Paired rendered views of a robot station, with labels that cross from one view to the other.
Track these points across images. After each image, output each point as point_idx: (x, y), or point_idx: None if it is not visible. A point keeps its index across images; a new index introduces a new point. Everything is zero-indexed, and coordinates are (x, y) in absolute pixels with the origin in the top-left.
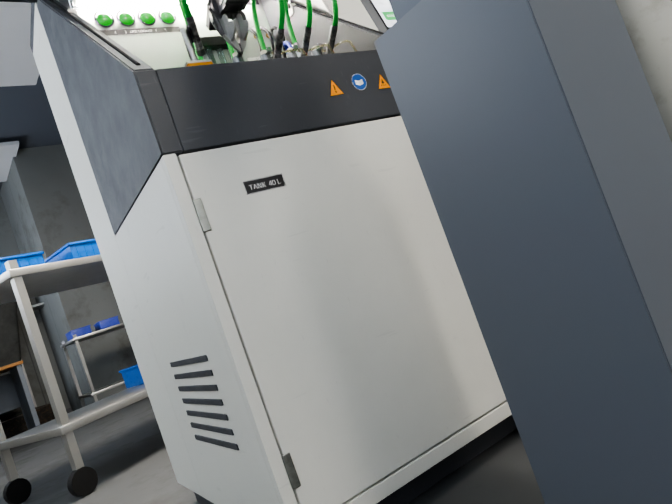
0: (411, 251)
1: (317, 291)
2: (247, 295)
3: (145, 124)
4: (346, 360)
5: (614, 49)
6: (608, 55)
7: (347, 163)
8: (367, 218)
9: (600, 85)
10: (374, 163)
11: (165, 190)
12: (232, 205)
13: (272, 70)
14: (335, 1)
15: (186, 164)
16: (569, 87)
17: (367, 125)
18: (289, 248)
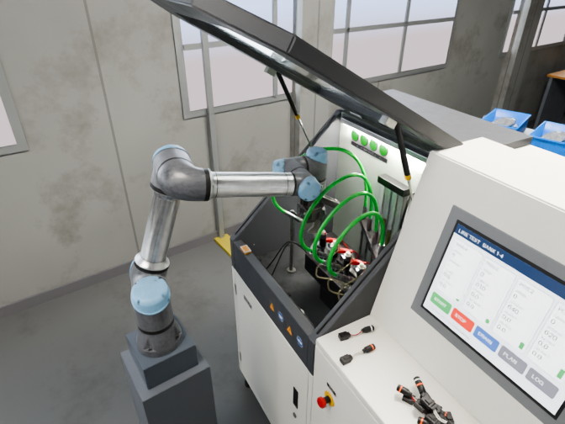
0: (277, 379)
1: (252, 341)
2: (240, 317)
3: None
4: (254, 363)
5: (143, 415)
6: (141, 411)
7: (268, 331)
8: (268, 351)
9: (138, 406)
10: (276, 344)
11: None
12: (240, 295)
13: (256, 276)
14: (327, 267)
15: (234, 273)
16: (131, 391)
17: (278, 332)
18: (249, 323)
